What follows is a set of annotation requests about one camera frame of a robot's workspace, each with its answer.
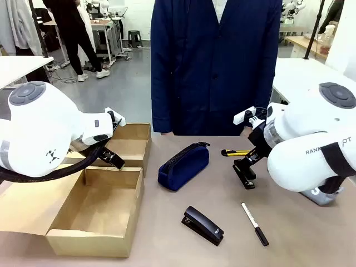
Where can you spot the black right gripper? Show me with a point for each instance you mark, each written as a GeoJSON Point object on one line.
{"type": "Point", "coordinates": [259, 139]}

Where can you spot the black stapler with white logo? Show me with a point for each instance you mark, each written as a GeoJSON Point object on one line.
{"type": "Point", "coordinates": [204, 224]}

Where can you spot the yellow black utility knife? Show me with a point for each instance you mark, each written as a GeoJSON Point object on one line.
{"type": "Point", "coordinates": [235, 152]}

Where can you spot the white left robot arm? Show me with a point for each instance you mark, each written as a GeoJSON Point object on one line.
{"type": "Point", "coordinates": [41, 125]}

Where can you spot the navy zippered pencil case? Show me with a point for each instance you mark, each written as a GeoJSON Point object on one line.
{"type": "Point", "coordinates": [183, 167]}

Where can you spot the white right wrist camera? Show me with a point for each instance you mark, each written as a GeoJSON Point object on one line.
{"type": "Point", "coordinates": [241, 116]}

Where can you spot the blue grey printed pouch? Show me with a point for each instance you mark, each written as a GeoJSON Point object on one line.
{"type": "Point", "coordinates": [324, 198]}

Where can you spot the wooden workbench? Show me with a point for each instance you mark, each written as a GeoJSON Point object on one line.
{"type": "Point", "coordinates": [303, 44]}

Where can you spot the large cardboard box with lid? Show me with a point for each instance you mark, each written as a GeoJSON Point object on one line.
{"type": "Point", "coordinates": [94, 205]}

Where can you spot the bystander in black clothes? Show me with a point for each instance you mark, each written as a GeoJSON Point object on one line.
{"type": "Point", "coordinates": [72, 33]}

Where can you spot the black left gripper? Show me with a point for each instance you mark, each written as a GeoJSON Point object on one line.
{"type": "Point", "coordinates": [103, 153]}

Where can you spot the hanging grey coat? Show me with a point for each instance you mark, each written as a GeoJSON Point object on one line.
{"type": "Point", "coordinates": [16, 25]}

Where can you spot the person's right forearm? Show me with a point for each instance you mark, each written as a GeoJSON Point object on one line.
{"type": "Point", "coordinates": [162, 105]}

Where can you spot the person's left forearm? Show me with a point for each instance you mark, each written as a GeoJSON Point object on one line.
{"type": "Point", "coordinates": [271, 69]}

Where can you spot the person's white shirt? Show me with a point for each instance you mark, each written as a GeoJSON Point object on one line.
{"type": "Point", "coordinates": [220, 9]}

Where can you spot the person in navy coat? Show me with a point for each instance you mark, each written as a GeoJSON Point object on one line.
{"type": "Point", "coordinates": [211, 69]}

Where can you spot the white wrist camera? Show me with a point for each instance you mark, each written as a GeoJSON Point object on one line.
{"type": "Point", "coordinates": [241, 116]}
{"type": "Point", "coordinates": [116, 118]}

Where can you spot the white side table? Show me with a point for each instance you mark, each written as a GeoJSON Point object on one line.
{"type": "Point", "coordinates": [19, 69]}

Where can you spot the white marker with black cap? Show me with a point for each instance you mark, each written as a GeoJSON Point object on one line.
{"type": "Point", "coordinates": [251, 219]}

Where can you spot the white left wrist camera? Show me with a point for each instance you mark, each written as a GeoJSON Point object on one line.
{"type": "Point", "coordinates": [116, 118]}

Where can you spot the clear plastic bottles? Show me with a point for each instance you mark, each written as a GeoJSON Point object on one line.
{"type": "Point", "coordinates": [327, 39]}

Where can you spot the person's right hand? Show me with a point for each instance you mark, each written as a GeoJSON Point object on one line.
{"type": "Point", "coordinates": [167, 133]}

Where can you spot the white background desk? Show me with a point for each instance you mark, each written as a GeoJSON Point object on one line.
{"type": "Point", "coordinates": [107, 27]}

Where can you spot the plain black stapler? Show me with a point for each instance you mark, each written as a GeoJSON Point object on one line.
{"type": "Point", "coordinates": [246, 176]}

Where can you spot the dark green plastic stool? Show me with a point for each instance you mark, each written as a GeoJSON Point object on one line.
{"type": "Point", "coordinates": [135, 37]}

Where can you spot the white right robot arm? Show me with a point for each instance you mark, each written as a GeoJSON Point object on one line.
{"type": "Point", "coordinates": [306, 125]}

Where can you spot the white sneaker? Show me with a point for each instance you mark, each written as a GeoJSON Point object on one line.
{"type": "Point", "coordinates": [103, 73]}
{"type": "Point", "coordinates": [82, 77]}

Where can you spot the black tripod pole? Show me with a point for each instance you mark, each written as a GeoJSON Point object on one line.
{"type": "Point", "coordinates": [314, 30]}
{"type": "Point", "coordinates": [39, 39]}

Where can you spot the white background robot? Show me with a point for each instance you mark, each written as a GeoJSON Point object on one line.
{"type": "Point", "coordinates": [97, 5]}
{"type": "Point", "coordinates": [293, 7]}

